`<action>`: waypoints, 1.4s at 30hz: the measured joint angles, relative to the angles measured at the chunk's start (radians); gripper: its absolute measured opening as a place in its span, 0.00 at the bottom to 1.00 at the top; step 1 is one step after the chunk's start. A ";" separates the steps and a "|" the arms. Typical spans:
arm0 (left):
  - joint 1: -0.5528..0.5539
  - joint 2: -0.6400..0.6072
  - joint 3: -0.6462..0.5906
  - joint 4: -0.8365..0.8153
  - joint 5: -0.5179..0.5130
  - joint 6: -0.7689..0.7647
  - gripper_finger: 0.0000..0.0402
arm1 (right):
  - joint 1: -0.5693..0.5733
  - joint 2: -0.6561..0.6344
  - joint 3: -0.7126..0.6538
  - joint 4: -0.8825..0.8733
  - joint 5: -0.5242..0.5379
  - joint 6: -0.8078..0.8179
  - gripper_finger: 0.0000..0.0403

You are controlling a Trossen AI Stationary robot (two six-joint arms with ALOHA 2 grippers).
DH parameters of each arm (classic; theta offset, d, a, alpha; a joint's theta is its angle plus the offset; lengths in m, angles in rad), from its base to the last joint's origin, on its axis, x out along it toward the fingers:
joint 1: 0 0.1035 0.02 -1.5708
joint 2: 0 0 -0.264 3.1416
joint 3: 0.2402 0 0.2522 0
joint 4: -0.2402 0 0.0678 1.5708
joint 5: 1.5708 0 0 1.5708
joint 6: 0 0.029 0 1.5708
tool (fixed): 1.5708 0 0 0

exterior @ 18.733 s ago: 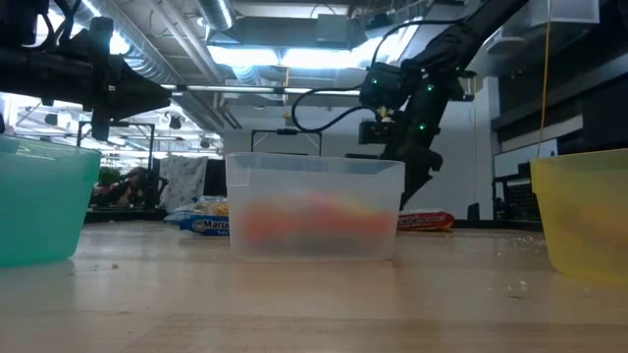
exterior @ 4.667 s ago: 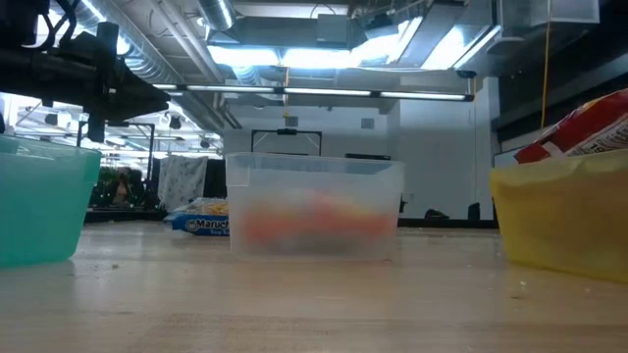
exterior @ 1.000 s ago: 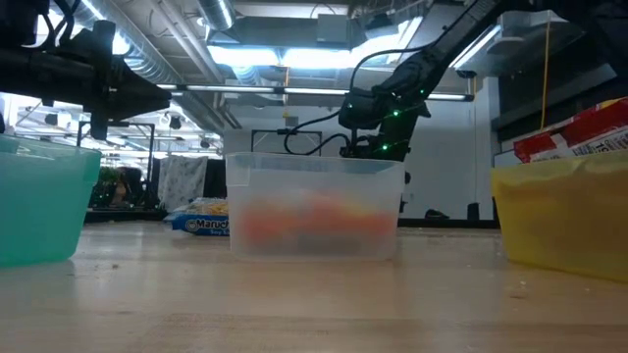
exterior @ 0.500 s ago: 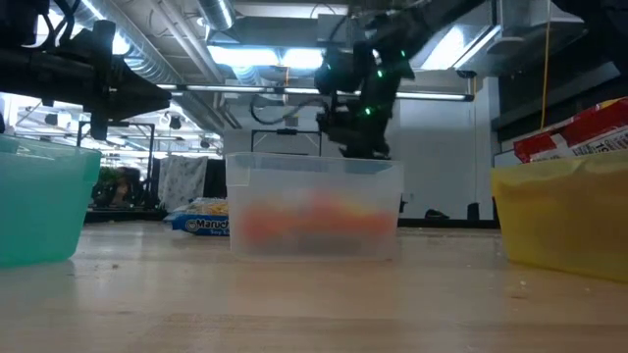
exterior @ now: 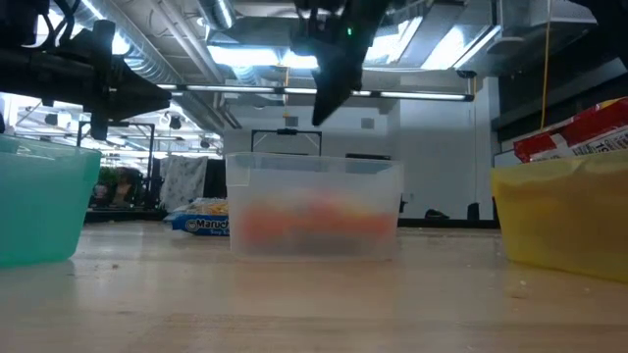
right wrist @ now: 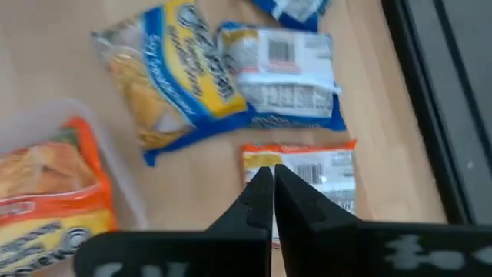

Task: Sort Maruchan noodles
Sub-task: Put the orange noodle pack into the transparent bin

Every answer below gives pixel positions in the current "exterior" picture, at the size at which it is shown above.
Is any yellow hanging cable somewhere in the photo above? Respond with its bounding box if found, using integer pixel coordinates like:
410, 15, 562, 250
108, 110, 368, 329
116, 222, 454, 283
539, 0, 552, 129

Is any teal plastic bin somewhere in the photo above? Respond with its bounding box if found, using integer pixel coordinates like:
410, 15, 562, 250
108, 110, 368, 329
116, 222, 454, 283
0, 134, 103, 270

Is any green potted plant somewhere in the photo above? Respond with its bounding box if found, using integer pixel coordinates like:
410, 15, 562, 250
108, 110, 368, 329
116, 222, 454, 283
97, 166, 119, 197

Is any white patterned cloth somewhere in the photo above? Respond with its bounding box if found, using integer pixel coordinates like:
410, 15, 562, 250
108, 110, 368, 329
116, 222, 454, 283
157, 155, 210, 212

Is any orange chicken ramen packet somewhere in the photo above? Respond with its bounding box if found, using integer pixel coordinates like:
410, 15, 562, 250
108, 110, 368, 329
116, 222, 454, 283
242, 195, 396, 246

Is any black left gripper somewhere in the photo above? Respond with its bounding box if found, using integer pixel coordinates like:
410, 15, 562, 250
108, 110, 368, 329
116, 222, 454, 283
0, 19, 173, 141

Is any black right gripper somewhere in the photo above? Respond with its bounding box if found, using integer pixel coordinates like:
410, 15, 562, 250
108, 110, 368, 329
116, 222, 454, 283
291, 0, 393, 127

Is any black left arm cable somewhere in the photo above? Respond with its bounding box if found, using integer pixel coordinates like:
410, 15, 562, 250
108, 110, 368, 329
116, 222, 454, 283
41, 0, 82, 48

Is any person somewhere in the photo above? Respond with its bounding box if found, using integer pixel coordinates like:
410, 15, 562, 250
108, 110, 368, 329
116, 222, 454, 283
110, 167, 143, 207

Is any red ramen packet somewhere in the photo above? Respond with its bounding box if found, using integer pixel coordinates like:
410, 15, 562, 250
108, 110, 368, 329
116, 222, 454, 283
513, 96, 628, 164

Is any clear plastic bin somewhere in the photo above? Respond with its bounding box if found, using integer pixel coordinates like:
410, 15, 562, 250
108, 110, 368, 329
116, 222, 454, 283
225, 151, 404, 261

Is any yellow plastic bin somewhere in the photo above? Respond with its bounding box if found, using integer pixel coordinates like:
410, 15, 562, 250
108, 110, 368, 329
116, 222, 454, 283
491, 149, 628, 284

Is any blue white ramen packet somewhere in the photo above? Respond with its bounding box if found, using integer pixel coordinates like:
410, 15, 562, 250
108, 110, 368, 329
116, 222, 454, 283
164, 196, 230, 226

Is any long ceiling light tube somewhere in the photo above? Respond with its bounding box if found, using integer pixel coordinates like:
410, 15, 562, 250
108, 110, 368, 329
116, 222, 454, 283
156, 82, 475, 103

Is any black panel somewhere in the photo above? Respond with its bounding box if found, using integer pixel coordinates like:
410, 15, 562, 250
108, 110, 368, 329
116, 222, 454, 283
203, 158, 230, 197

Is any black metal frame stand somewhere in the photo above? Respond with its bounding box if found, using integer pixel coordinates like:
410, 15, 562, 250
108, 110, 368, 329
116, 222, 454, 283
76, 121, 156, 197
250, 128, 324, 156

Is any silver round ceiling duct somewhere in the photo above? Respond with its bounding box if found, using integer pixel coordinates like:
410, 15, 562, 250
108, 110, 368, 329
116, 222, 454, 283
195, 0, 237, 31

